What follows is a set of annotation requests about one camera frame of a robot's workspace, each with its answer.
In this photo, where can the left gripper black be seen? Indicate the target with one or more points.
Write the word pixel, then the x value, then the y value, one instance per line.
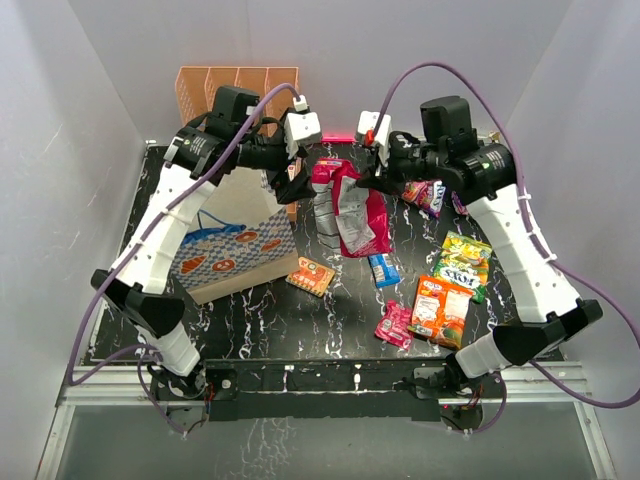
pixel 299 186

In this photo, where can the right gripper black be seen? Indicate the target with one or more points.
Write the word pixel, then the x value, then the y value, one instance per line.
pixel 384 179

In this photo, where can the magenta silver snack bag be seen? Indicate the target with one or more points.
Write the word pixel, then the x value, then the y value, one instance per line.
pixel 350 220

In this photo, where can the white checkered paper bag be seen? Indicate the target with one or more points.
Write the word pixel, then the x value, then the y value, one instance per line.
pixel 265 251

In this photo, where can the blue Slendy snack bag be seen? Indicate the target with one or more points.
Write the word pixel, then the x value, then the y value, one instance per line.
pixel 210 233

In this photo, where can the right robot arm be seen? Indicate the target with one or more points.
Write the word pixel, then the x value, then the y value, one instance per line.
pixel 550 311

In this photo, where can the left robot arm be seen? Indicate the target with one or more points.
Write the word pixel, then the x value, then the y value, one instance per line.
pixel 135 282

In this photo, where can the purple Fox's bag left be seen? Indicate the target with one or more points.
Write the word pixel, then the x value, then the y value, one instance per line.
pixel 426 195

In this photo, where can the green Fox's candy bag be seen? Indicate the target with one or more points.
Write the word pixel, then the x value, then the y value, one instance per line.
pixel 464 262

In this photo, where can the orange Fox's candy bag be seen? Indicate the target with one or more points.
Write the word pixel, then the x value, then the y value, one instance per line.
pixel 439 312

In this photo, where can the pink marker strip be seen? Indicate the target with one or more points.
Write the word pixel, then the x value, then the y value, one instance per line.
pixel 337 139

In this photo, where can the orange cracker pack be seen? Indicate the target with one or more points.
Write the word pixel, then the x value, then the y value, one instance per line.
pixel 311 277

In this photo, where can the blue wafer bar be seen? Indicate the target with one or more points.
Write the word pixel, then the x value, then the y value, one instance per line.
pixel 384 272

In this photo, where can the orange plastic file organizer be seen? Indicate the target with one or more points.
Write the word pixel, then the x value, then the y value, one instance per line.
pixel 235 90

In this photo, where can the pink candy pack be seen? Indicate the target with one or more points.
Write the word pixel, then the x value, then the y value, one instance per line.
pixel 393 326

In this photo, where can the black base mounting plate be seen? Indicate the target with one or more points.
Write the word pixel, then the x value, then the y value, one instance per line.
pixel 232 390

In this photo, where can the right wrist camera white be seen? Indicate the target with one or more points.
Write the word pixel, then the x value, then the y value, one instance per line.
pixel 373 132

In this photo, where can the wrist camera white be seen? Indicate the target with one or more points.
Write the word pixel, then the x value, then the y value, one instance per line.
pixel 373 132
pixel 301 127

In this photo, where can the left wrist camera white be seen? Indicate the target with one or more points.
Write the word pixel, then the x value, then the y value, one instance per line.
pixel 301 127

